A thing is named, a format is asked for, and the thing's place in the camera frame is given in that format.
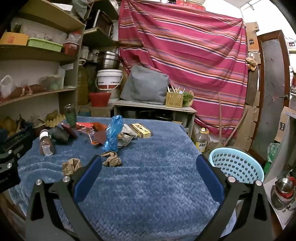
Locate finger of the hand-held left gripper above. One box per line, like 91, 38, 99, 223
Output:
0, 149, 22, 193

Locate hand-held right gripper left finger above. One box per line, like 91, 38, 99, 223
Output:
25, 155, 103, 241

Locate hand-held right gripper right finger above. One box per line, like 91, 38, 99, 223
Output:
196, 154, 277, 241

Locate brown paper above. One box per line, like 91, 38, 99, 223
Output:
62, 158, 82, 177
101, 151, 122, 167

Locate light blue plastic basket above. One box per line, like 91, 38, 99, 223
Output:
209, 148, 265, 184

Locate dark glass cup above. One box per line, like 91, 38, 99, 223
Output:
51, 126, 70, 144

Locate dark blue plastic crate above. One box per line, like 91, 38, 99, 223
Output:
0, 123, 35, 154

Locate small oil bottle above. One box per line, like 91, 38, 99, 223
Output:
195, 128, 208, 153

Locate brown spice jar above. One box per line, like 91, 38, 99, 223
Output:
39, 129, 55, 156

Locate pile of yellow potatoes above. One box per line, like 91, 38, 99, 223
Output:
0, 116, 18, 136

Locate blue plastic bag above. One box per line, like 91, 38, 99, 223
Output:
101, 115, 124, 153

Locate orange candy wrapper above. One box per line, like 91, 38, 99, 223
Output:
76, 123, 95, 137

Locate blue knitted blanket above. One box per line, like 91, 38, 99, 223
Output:
9, 116, 236, 241

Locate wooden broom stick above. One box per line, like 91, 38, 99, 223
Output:
218, 92, 226, 146

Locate yellow egg tray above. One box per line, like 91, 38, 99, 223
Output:
44, 114, 66, 127

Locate stack of flattened cardboard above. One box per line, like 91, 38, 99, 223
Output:
233, 103, 260, 151

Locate green label glass jar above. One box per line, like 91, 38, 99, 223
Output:
63, 104, 77, 127

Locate brown potato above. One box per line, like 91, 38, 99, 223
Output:
46, 110, 59, 121

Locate green plastic bag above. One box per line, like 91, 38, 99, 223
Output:
267, 143, 280, 163

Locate cardboard box blue print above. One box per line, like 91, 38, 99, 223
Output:
79, 105, 114, 118

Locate steel cup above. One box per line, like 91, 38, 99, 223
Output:
275, 177, 294, 197

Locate yellow patterned box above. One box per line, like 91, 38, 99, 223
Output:
130, 123, 153, 139

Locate red woven basket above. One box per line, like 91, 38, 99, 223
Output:
88, 92, 112, 107

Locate white plastic bag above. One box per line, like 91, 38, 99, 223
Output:
0, 75, 13, 98

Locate green leafy vegetable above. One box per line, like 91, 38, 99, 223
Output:
183, 91, 195, 107

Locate yellow utensil holder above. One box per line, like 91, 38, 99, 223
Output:
166, 85, 184, 108

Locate low wooden cabinet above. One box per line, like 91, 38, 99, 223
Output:
113, 100, 197, 139

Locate printed cardboard box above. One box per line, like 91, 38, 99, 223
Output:
274, 107, 296, 143

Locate large oil bottle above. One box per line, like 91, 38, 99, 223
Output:
77, 60, 89, 106

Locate clear plastic container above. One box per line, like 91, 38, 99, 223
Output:
39, 75, 64, 91

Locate white plastic bucket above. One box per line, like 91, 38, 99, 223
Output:
95, 69, 123, 91

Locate wooden shelf unit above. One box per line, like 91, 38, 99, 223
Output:
0, 0, 119, 130

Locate grey cushion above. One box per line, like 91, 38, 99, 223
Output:
120, 65, 170, 105

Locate pink striped cloth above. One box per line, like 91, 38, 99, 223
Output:
118, 0, 249, 145

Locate stacked steel pots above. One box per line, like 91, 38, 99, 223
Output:
98, 51, 121, 70

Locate green plastic tray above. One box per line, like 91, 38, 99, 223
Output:
27, 37, 63, 52

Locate yellow cardboard box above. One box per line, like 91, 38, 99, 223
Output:
0, 32, 29, 46

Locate small red plastic basket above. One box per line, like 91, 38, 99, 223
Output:
63, 42, 78, 55

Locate brown cardboard box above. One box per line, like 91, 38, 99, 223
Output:
245, 22, 259, 51

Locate microwave oven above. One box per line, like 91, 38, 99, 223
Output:
89, 9, 114, 39

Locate grey door wooden frame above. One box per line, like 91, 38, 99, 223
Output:
251, 30, 290, 163

